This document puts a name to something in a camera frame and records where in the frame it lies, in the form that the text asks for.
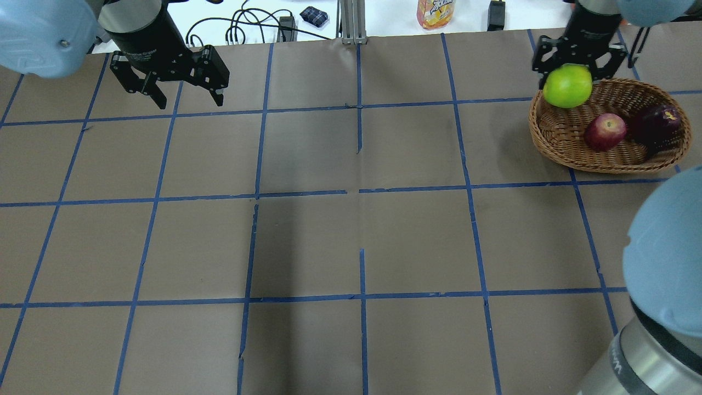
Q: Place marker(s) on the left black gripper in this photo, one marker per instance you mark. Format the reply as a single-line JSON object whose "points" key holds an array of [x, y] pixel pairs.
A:
{"points": [[143, 30]]}

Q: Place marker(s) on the dark red apple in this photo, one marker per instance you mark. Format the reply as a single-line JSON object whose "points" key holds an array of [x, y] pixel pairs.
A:
{"points": [[655, 125]]}

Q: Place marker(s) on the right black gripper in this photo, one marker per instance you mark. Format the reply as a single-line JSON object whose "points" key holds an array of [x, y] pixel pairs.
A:
{"points": [[592, 26]]}

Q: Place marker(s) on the dark blue pouch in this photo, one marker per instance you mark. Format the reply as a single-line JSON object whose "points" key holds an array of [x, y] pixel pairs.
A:
{"points": [[314, 16]]}

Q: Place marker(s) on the black power adapter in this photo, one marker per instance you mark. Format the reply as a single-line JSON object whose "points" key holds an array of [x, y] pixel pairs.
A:
{"points": [[496, 16], [287, 29]]}

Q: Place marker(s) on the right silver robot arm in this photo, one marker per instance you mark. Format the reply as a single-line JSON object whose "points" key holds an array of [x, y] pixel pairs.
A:
{"points": [[658, 351]]}

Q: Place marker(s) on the green apple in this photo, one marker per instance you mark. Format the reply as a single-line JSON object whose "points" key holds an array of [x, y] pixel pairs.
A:
{"points": [[568, 86]]}

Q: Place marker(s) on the red yellow apple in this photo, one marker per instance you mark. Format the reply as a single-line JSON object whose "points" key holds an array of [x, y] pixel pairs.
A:
{"points": [[605, 132]]}

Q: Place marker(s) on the wicker basket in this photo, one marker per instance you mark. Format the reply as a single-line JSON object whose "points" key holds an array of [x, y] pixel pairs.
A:
{"points": [[558, 133]]}

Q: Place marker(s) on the orange drink bottle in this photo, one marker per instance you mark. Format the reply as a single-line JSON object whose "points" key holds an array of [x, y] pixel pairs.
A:
{"points": [[433, 15]]}

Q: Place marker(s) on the aluminium frame post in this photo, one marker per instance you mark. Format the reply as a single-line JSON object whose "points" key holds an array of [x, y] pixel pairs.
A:
{"points": [[352, 22]]}

